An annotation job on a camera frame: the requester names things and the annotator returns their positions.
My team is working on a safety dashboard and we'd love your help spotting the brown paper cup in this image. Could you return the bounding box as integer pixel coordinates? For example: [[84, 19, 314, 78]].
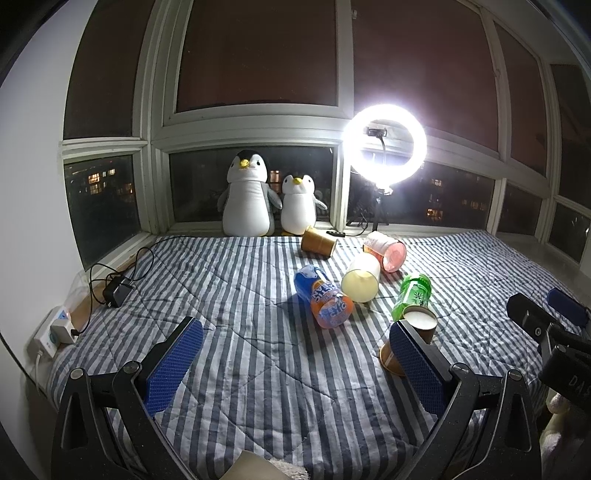
[[379, 305, 438, 377], [301, 227, 337, 258]]

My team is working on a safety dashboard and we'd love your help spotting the white cylindrical cup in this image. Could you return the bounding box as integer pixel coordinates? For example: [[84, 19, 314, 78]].
[[341, 252, 381, 303]]

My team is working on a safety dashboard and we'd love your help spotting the black power adapter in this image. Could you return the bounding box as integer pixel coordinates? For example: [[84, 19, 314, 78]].
[[102, 275, 133, 308]]

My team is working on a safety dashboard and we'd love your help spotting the blue orange soda bottle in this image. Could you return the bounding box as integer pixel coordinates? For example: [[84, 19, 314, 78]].
[[294, 265, 355, 329]]

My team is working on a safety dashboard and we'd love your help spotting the white power strip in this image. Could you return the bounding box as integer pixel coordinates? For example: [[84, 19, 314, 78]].
[[33, 306, 76, 359]]

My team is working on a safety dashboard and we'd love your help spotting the striped blue white blanket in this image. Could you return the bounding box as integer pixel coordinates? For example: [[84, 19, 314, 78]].
[[47, 231, 559, 479]]

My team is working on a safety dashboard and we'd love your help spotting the large plush penguin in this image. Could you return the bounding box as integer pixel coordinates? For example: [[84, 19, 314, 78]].
[[217, 149, 283, 237]]

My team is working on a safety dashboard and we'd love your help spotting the black light tripod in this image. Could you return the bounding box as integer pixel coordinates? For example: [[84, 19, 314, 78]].
[[346, 187, 393, 236]]

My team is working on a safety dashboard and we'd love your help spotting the small plush penguin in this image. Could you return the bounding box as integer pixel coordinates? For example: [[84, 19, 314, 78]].
[[280, 174, 329, 236]]

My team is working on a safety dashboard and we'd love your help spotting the phone holder clip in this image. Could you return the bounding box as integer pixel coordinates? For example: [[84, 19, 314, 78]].
[[366, 127, 388, 139]]

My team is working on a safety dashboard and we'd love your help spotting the black cable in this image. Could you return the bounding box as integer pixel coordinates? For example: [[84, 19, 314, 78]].
[[68, 235, 195, 338]]

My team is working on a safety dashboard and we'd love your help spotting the white ring light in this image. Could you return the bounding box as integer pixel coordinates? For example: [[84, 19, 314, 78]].
[[342, 103, 428, 189]]

